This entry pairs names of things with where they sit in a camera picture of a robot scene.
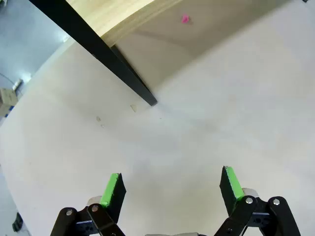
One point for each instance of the pink paper scrap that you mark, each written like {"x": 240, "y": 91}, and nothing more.
{"x": 185, "y": 19}

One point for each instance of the black caster wheel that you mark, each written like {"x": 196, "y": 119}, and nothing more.
{"x": 17, "y": 220}

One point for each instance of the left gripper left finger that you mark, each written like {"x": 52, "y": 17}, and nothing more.
{"x": 115, "y": 194}

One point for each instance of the open cardboard box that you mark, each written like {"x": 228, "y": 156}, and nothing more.
{"x": 7, "y": 97}

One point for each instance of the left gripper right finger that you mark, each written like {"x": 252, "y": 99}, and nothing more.
{"x": 229, "y": 194}

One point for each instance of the black frame wooden shelf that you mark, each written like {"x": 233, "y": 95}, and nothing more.
{"x": 98, "y": 41}

